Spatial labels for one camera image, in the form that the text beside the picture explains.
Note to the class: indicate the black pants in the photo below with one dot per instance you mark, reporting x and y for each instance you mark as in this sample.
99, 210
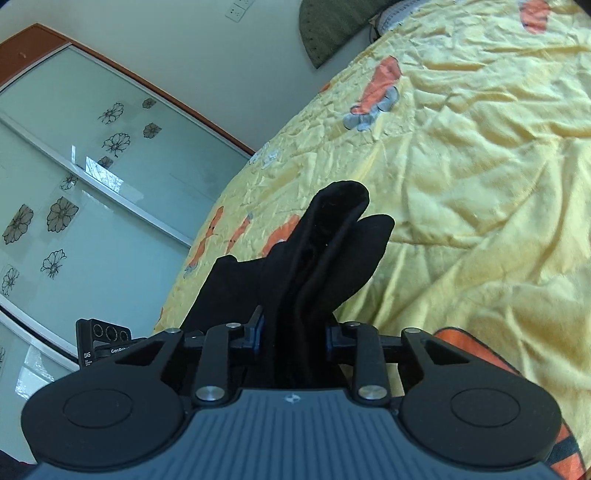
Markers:
323, 249

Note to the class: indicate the green padded headboard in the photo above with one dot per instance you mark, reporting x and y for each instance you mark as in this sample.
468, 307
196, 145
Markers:
323, 27

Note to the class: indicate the glass sliding wardrobe door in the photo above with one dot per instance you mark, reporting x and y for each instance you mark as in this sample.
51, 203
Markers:
115, 221

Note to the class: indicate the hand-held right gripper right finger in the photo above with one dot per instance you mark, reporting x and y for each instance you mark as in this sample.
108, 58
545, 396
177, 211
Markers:
330, 342

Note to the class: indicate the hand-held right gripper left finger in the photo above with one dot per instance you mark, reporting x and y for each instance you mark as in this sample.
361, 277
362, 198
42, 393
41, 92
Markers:
258, 339

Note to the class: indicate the yellow printed bedsheet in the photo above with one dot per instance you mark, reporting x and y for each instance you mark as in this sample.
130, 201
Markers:
461, 161

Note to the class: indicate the white wall socket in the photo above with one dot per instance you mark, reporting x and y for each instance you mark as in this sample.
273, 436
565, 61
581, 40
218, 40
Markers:
240, 9

